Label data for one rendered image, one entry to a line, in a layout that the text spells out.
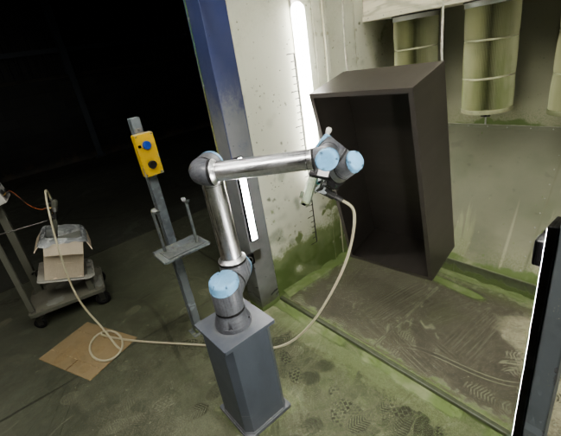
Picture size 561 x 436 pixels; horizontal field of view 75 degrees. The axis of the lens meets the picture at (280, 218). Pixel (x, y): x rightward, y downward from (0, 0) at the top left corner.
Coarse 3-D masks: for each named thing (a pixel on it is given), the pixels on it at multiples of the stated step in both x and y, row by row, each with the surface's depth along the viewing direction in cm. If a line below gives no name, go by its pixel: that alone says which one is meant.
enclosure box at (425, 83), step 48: (336, 96) 191; (384, 96) 213; (432, 96) 178; (384, 144) 232; (432, 144) 188; (336, 192) 234; (384, 192) 255; (432, 192) 199; (384, 240) 268; (432, 240) 212
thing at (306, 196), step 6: (330, 132) 201; (312, 180) 186; (306, 186) 186; (312, 186) 185; (306, 192) 183; (312, 192) 185; (330, 192) 189; (306, 198) 182; (330, 198) 191; (336, 198) 190; (342, 198) 191; (306, 204) 183
